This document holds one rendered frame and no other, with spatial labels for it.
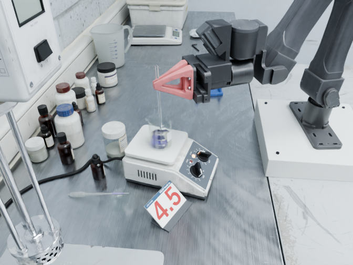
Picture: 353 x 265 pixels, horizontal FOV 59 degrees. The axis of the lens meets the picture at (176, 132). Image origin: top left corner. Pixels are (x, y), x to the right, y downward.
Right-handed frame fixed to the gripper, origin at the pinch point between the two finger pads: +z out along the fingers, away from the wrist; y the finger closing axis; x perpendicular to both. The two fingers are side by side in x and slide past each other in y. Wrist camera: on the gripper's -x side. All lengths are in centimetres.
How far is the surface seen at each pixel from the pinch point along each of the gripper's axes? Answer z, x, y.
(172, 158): -1.3, 16.1, 3.8
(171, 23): -35, 22, -107
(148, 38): -18, 22, -89
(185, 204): -2.1, 24.5, 10.2
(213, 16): -67, 26, -126
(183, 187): -2.5, 22.3, 7.3
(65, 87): 19.6, 13.5, -33.7
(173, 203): 0.7, 23.3, 9.9
